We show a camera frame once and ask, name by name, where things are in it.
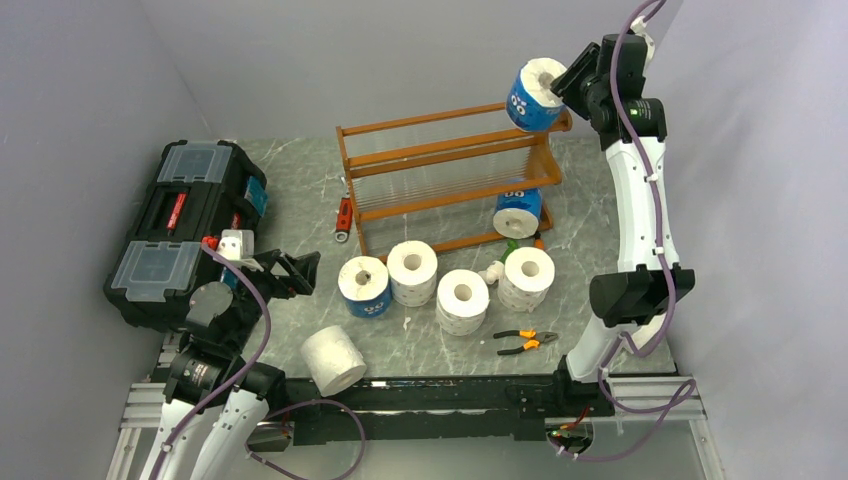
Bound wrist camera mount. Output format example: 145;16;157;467
201;229;263;271
629;15;656;66

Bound plain white paper roll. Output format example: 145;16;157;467
301;325;367;397

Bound orange wooden shelf rack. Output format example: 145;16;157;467
336;103;572;259

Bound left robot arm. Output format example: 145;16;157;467
141;250;321;479

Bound black plastic toolbox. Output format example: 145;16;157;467
103;140;268;332

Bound white paper roll at edge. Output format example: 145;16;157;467
623;313;666;358

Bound green plastic pipe fitting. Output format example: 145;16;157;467
500;239;520;263

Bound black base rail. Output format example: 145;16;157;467
247;366;613;452

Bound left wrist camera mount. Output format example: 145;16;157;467
201;229;263;271

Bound blue paper roll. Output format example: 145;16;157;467
493;188;542;239
337;256;392;318
505;57;567;132

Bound orange handled pliers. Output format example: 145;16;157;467
492;330;559;356

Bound white plastic pipe fitting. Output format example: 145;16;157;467
478;260;505;285

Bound red handled wrench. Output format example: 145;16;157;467
335;196;353;243

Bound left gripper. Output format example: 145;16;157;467
227;249;320;350

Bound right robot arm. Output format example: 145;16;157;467
550;32;695;415

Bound white floral paper roll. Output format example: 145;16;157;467
386;240;438;307
436;269;490;336
497;247;556;312

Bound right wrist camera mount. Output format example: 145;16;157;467
629;15;656;66

